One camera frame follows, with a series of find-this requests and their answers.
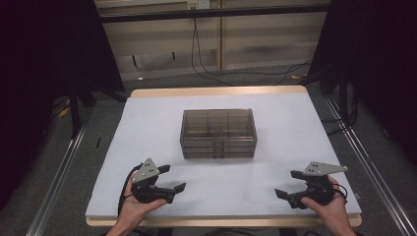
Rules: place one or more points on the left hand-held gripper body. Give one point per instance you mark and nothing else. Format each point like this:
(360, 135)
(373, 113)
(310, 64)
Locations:
(148, 173)

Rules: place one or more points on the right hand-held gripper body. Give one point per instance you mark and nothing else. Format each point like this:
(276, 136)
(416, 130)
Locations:
(319, 183)

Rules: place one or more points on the transparent brown drawer box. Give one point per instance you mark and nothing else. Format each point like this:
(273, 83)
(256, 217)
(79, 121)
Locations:
(218, 131)

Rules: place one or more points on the person's right hand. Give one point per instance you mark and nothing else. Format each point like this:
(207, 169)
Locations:
(331, 211)

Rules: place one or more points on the person's left hand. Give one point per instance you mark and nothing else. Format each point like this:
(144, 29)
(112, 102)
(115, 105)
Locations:
(137, 209)

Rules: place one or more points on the white table mat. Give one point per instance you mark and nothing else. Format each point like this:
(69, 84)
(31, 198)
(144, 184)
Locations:
(278, 137)

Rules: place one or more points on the black metal stand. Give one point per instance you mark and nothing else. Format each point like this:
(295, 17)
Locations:
(74, 114)

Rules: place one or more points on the wooden table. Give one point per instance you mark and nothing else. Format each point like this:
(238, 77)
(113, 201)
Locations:
(216, 90)

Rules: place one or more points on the dark curtain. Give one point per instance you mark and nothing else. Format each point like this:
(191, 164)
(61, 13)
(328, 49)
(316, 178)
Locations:
(377, 65)
(39, 65)

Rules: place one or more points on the black horizontal bar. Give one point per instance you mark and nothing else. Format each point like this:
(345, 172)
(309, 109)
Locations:
(213, 13)

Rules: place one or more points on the metal floor rail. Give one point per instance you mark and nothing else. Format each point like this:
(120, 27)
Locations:
(55, 183)
(370, 164)

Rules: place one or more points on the white wall socket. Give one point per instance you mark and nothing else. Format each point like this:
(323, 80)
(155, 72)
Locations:
(198, 4)

